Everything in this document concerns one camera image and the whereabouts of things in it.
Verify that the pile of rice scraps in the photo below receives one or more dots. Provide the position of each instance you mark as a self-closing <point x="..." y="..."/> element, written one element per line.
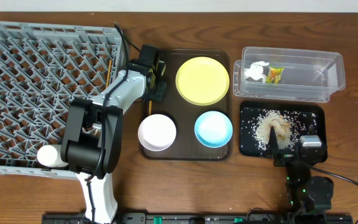
<point x="288" y="125"/>

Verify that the white tissue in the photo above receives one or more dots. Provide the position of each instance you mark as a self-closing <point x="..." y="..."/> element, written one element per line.
<point x="256" y="71"/>

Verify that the white round bowl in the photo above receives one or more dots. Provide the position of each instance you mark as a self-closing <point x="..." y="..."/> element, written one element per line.
<point x="157" y="132"/>

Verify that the black rectangular tray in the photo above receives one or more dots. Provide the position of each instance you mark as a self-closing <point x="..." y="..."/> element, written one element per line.
<point x="320" y="128"/>

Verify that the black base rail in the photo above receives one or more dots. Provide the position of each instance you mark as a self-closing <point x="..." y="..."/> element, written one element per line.
<point x="135" y="218"/>

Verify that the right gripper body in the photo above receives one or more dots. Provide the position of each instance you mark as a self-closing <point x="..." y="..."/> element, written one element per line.
<point x="284" y="156"/>

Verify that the yellow round plate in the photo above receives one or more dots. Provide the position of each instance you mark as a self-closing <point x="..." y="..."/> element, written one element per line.
<point x="202" y="81"/>

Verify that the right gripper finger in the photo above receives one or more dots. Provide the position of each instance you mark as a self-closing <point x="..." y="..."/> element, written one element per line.
<point x="272" y="146"/>
<point x="311" y="130"/>

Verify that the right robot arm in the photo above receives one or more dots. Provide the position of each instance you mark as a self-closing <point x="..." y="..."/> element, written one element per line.
<point x="310" y="196"/>

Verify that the grey plastic dish rack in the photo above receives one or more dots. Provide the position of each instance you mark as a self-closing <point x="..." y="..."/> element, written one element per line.
<point x="43" y="67"/>

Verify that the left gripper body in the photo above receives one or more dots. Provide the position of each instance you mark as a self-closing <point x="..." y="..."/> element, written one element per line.
<point x="158" y="83"/>

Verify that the light blue bowl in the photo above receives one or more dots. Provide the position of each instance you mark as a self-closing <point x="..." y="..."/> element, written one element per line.
<point x="213" y="129"/>

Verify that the green snack wrapper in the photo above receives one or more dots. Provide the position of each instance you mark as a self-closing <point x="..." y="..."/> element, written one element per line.
<point x="274" y="74"/>

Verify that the clear plastic bin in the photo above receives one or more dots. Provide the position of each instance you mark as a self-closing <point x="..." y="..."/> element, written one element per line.
<point x="309" y="75"/>

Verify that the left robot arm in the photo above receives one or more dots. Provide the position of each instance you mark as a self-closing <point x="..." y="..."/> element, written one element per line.
<point x="91" y="144"/>

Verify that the wooden chopstick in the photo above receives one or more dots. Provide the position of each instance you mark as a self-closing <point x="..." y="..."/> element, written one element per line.
<point x="150" y="108"/>
<point x="108" y="74"/>

